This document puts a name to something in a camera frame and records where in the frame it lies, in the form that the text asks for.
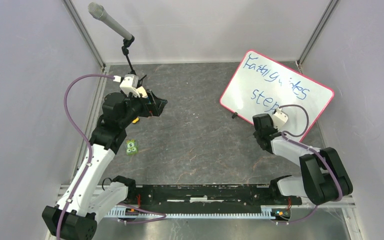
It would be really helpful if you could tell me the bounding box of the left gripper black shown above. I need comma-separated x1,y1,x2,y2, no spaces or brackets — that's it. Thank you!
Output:
119,88,167,128

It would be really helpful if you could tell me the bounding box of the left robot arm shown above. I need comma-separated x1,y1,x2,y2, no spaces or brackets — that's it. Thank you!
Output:
42,90,168,240

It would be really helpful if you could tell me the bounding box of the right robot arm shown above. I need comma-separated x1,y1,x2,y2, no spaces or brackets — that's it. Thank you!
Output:
252,113,354,206

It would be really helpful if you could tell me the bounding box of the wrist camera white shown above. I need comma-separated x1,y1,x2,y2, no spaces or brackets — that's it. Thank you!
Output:
119,74,148,98
271,108,289,130

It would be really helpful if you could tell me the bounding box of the white slotted cable duct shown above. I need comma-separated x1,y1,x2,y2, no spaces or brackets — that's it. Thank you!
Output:
104,206,292,220

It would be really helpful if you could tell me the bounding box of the green number block toy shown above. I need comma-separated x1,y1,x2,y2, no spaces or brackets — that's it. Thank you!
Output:
126,139,139,156

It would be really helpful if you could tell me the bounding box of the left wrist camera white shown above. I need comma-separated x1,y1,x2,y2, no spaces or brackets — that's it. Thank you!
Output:
119,74,148,98

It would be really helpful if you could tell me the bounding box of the pink framed whiteboard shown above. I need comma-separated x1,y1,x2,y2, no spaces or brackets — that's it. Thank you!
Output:
219,50,335,142

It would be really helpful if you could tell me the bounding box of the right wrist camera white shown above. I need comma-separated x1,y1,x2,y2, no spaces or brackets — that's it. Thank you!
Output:
271,108,289,130

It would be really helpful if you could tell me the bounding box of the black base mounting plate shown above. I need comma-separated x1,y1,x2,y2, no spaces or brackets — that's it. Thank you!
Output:
124,184,302,214

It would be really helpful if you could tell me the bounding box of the black microphone stand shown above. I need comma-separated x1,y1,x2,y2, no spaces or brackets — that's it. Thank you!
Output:
121,36,136,75

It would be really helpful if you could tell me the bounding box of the grey microphone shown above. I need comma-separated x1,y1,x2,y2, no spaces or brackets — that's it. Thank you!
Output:
87,2,134,41

